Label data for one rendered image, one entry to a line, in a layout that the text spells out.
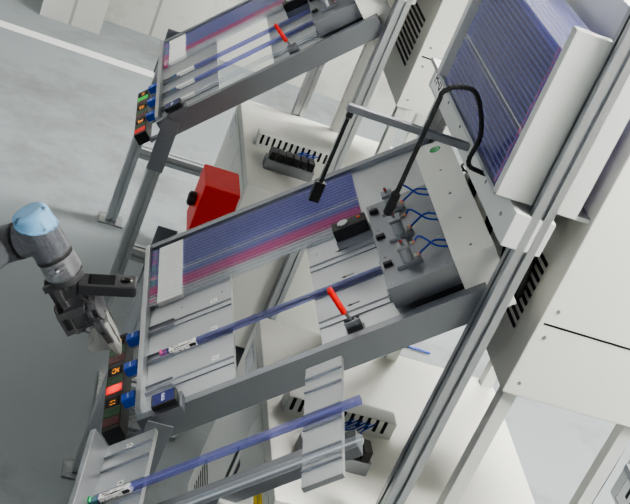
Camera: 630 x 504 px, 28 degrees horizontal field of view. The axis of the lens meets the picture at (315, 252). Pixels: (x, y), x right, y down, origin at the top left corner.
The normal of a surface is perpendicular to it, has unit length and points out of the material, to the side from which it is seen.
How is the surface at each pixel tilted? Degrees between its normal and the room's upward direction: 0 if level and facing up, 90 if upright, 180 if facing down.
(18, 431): 0
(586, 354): 90
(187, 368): 43
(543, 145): 90
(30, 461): 0
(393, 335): 90
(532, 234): 90
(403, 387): 0
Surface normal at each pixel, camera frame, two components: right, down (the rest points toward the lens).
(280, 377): 0.08, 0.48
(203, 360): -0.37, -0.80
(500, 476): 0.36, -0.83
